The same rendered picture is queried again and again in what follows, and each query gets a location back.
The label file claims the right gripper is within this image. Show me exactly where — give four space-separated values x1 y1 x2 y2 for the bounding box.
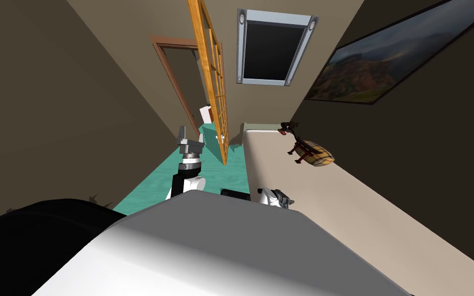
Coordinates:
275 189 295 209

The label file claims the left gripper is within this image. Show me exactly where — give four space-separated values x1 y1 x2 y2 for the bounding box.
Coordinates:
177 125 205 157

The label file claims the white box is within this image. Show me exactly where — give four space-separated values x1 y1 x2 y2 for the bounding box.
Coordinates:
198 105 215 124

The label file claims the beige table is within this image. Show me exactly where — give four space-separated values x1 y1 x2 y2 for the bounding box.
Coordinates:
242 122 474 296

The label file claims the wooden barrel on red stand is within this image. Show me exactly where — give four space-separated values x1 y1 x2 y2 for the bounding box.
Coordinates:
287 139 336 168

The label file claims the orange wooden glazed door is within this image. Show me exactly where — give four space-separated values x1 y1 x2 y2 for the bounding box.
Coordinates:
187 0 230 166

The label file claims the dark red black figurine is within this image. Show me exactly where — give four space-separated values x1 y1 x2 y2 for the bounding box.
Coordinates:
278 121 300 137

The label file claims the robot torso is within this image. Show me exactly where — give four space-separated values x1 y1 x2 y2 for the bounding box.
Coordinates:
31 188 411 296

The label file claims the grey framed dark window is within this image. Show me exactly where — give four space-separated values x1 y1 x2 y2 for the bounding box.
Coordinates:
235 8 319 87

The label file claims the black framed landscape picture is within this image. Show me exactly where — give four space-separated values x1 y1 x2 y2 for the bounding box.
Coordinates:
304 0 474 106

